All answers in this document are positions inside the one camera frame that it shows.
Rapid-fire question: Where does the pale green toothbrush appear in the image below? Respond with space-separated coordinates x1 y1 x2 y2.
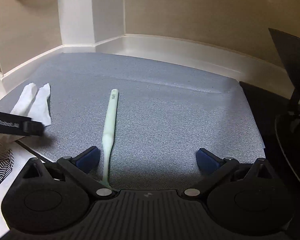
102 89 119 186

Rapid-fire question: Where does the white patterned plastic bag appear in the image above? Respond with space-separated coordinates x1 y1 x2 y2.
0 142 34 237

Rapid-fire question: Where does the grey textured counter mat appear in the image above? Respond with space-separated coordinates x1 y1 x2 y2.
0 52 266 192

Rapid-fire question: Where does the black stove top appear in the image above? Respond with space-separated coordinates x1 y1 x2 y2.
239 81 300 197

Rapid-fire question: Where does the black wok pan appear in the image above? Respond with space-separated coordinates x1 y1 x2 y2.
268 28 300 107

